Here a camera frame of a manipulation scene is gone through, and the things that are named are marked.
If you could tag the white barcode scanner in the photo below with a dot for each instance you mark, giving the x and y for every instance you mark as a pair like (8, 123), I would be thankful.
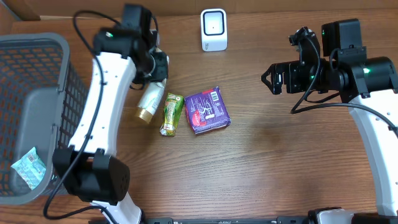
(214, 33)

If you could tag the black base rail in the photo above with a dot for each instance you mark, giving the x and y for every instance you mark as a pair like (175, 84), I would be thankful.
(248, 221)

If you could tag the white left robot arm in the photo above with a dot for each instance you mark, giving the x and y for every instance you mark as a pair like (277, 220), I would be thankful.
(125, 56)

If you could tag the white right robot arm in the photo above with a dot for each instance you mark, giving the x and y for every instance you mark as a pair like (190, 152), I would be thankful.
(336, 65)

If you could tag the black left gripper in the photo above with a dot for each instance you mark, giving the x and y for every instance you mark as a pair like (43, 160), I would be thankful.
(158, 69)

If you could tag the teal snack packet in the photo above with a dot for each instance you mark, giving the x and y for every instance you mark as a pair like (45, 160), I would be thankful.
(30, 168)

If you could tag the white tube with gold cap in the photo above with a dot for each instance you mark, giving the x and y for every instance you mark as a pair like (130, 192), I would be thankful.
(150, 100)

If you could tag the purple snack packet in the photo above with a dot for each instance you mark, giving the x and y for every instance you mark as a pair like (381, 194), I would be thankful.
(206, 111)

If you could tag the green yellow snack pouch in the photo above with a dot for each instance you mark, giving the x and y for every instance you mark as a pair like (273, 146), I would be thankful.
(172, 112)

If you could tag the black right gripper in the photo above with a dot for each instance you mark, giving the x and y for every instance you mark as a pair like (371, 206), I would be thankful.
(278, 78)

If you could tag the grey plastic mesh basket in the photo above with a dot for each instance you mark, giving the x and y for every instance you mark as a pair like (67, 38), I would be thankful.
(42, 101)

